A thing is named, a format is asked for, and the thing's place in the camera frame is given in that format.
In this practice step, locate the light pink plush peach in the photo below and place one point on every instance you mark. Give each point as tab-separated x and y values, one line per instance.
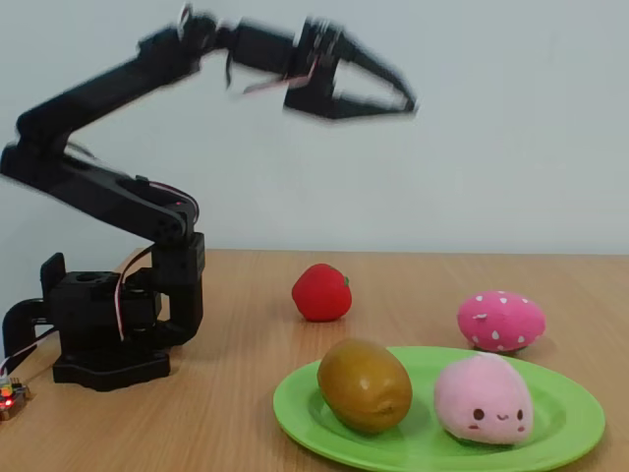
481	398

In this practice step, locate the green oval plate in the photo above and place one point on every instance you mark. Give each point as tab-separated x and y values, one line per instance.
555	413

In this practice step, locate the brown kiwi toy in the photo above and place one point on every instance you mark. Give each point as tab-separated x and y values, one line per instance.
363	386

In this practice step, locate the small controller circuit board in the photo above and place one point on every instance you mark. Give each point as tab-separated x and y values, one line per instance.
12	395

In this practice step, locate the pink white-dotted plush strawberry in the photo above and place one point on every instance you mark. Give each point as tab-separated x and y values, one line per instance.
501	322

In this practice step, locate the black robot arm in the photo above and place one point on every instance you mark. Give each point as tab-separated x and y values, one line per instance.
123	206

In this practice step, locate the red tomato toy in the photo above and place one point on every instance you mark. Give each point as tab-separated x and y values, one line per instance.
322	295

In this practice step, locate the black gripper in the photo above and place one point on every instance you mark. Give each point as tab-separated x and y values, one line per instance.
321	74

